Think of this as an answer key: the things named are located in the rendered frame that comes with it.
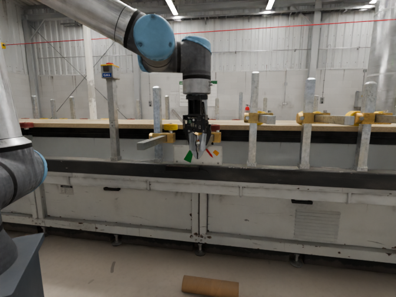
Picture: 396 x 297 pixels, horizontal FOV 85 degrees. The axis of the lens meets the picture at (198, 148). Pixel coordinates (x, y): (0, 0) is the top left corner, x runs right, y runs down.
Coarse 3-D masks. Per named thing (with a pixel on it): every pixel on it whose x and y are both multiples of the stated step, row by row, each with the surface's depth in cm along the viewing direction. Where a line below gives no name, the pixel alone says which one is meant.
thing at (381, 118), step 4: (376, 116) 96; (380, 116) 93; (384, 116) 90; (388, 116) 88; (392, 116) 86; (376, 120) 96; (380, 120) 93; (384, 120) 90; (388, 120) 88; (392, 120) 85
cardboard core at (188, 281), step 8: (184, 280) 117; (192, 280) 117; (200, 280) 117; (208, 280) 116; (216, 280) 116; (224, 280) 117; (184, 288) 116; (192, 288) 115; (200, 288) 114; (208, 288) 114; (216, 288) 113; (224, 288) 113; (232, 288) 112; (216, 296) 114; (224, 296) 112; (232, 296) 111
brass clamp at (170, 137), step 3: (150, 135) 117; (153, 135) 116; (156, 135) 116; (159, 135) 115; (162, 135) 115; (165, 135) 115; (168, 135) 114; (171, 135) 114; (174, 135) 117; (168, 138) 115; (171, 138) 114; (174, 138) 118; (165, 141) 115; (168, 141) 115; (171, 141) 115; (174, 141) 118
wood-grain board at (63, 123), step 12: (24, 120) 194; (36, 120) 194; (48, 120) 194; (60, 120) 194; (72, 120) 194; (84, 120) 194; (96, 120) 194; (108, 120) 194; (120, 120) 194; (132, 120) 194; (144, 120) 194; (168, 120) 194; (216, 120) 194; (228, 120) 194; (240, 120) 194; (276, 120) 194
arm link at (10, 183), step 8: (0, 168) 56; (8, 168) 58; (0, 176) 54; (8, 176) 56; (0, 184) 53; (8, 184) 56; (16, 184) 59; (0, 192) 53; (8, 192) 56; (16, 192) 59; (0, 200) 53; (8, 200) 57; (0, 208) 54; (0, 216) 53; (0, 224) 53
